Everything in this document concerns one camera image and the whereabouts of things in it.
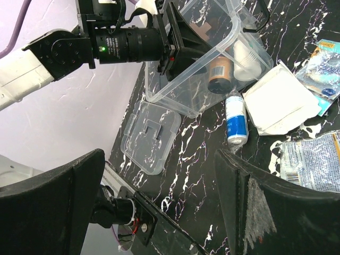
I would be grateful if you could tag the white gauze pad packet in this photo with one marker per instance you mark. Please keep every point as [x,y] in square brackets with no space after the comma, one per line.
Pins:
[279,102]

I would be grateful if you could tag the blue white bandage roll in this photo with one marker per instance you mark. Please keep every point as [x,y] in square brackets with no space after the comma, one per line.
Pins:
[236,121]

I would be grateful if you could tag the clear plastic box lid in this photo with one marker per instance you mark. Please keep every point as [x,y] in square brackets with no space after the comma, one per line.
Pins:
[149,135]

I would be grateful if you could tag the blue header plastic packet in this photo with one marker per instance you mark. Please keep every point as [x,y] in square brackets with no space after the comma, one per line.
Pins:
[311,163]

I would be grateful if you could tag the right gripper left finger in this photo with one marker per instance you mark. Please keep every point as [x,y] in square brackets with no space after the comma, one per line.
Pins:
[50,213]

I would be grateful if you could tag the white medicine bottle green label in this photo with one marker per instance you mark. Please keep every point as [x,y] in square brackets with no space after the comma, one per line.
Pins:
[247,66]

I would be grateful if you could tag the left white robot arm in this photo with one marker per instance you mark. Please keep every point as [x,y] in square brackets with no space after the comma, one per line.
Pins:
[46,59]

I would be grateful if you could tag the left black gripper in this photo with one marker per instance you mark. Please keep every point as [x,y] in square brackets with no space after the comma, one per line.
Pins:
[108,36]

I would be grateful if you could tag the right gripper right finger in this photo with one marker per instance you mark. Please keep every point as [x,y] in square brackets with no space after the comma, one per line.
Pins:
[265,214]

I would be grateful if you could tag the clear plastic medicine box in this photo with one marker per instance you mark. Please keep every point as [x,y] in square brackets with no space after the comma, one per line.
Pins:
[220,24]

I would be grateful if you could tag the teal bandage packet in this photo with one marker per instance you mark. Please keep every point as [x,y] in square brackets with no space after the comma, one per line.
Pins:
[320,74]

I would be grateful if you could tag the brown bottle orange cap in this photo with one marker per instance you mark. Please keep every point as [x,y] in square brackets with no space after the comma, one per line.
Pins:
[220,75]

